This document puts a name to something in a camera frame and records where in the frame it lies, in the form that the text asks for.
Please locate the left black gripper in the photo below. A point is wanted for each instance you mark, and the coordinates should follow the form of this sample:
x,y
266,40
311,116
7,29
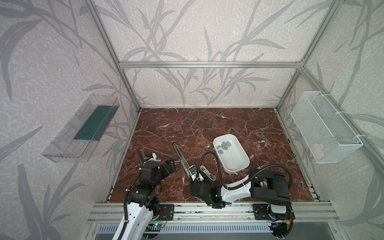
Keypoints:
x,y
167,166

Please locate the small white stapler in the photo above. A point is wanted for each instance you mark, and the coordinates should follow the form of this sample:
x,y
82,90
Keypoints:
x,y
208,173

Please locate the beige black long stapler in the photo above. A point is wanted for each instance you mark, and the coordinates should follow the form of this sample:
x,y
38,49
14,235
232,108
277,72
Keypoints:
x,y
183,162

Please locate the white oval tray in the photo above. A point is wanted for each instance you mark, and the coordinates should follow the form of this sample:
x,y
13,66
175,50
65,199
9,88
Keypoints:
x,y
234,158

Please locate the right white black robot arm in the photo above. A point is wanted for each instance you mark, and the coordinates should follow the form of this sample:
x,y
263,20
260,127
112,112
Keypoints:
x,y
263,175

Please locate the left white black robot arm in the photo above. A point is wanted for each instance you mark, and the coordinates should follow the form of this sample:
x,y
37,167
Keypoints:
x,y
140,202

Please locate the green circuit board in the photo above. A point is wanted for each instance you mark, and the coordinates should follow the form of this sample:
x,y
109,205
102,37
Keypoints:
x,y
155,227

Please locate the pink object in basket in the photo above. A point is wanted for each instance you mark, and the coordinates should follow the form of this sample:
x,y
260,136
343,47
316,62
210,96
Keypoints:
x,y
317,149

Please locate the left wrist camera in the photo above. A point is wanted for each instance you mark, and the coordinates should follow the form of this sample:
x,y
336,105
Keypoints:
x,y
150,157

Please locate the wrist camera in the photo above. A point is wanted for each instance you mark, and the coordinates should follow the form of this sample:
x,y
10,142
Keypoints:
x,y
194,174
150,157

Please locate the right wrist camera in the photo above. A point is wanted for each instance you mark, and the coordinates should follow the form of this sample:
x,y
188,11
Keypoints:
x,y
194,174

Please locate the clear plastic wall bin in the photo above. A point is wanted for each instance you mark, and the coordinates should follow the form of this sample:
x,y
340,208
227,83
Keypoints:
x,y
79,138

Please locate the white wire mesh basket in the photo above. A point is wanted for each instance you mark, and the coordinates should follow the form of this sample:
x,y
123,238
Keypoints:
x,y
320,123

